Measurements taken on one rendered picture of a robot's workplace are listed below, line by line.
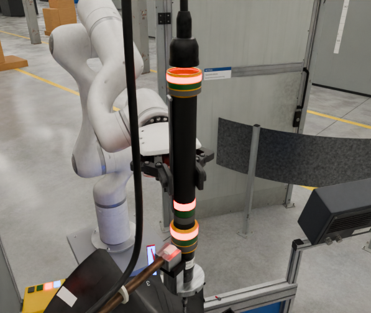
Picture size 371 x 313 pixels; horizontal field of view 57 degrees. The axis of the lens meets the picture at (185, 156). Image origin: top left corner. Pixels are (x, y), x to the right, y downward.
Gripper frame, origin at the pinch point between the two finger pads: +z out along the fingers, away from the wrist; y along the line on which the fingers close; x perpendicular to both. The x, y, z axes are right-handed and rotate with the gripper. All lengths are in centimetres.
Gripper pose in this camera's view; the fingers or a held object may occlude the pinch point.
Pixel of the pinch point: (182, 177)
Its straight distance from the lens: 49.1
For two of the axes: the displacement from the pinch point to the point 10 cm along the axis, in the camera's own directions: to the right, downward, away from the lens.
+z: 2.9, 4.6, -8.4
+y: -9.6, 1.4, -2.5
